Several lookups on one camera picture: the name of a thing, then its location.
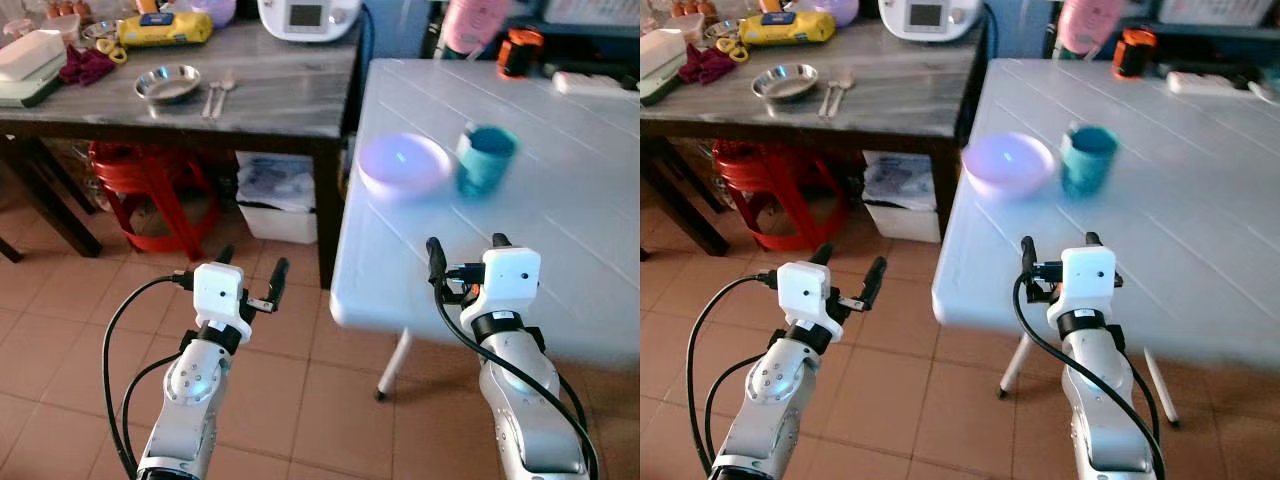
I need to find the orange and black jar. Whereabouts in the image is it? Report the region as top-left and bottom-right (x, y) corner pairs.
(1113, 28), (1158, 79)
(497, 28), (546, 79)

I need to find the white metal table leg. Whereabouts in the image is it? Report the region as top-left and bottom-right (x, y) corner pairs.
(1143, 348), (1181, 429)
(997, 335), (1031, 399)
(377, 328), (413, 401)

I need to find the yellow kitchen wipes pack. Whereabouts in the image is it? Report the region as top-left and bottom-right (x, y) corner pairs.
(117, 10), (214, 47)
(738, 10), (836, 46)

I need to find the white kitchen appliance with display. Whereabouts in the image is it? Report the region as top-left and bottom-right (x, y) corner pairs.
(257, 0), (363, 43)
(878, 0), (983, 43)

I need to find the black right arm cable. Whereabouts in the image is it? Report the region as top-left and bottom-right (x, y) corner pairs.
(433, 280), (601, 480)
(1010, 272), (1171, 480)

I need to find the marble top dark wooden table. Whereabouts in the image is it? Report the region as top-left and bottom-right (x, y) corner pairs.
(0, 0), (363, 291)
(640, 0), (986, 259)

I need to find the white storage box with papers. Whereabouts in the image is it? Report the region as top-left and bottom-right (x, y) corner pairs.
(237, 152), (321, 244)
(862, 150), (943, 244)

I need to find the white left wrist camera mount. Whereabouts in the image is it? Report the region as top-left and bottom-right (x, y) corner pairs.
(193, 263), (253, 342)
(777, 262), (839, 342)

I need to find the white power strip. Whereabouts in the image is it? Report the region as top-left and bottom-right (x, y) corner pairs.
(1167, 70), (1263, 98)
(553, 70), (641, 99)

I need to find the white plastic table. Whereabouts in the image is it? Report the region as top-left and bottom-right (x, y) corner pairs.
(330, 57), (641, 401)
(932, 57), (1280, 429)

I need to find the teal cup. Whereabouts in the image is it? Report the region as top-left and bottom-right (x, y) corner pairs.
(456, 124), (519, 198)
(1060, 124), (1119, 198)

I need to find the pink bottle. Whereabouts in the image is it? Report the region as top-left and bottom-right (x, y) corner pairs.
(443, 0), (511, 56)
(1057, 0), (1126, 56)

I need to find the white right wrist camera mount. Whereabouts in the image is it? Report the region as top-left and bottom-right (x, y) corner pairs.
(1047, 245), (1117, 323)
(462, 247), (542, 323)

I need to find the red plastic stool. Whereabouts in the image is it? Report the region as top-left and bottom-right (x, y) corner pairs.
(712, 140), (851, 251)
(88, 140), (221, 261)

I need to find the purple plastic bowl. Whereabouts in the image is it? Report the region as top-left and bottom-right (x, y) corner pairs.
(358, 133), (453, 201)
(190, 0), (238, 26)
(962, 132), (1057, 199)
(812, 0), (859, 28)

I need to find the maroon cloth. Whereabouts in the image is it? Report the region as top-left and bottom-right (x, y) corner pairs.
(58, 45), (116, 86)
(678, 45), (739, 86)

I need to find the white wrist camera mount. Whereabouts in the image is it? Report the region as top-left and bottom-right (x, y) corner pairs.
(193, 263), (253, 342)
(777, 262), (839, 342)
(462, 247), (542, 323)
(1047, 245), (1117, 323)

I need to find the steel plate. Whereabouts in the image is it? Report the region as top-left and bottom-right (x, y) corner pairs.
(134, 65), (203, 105)
(751, 64), (821, 103)

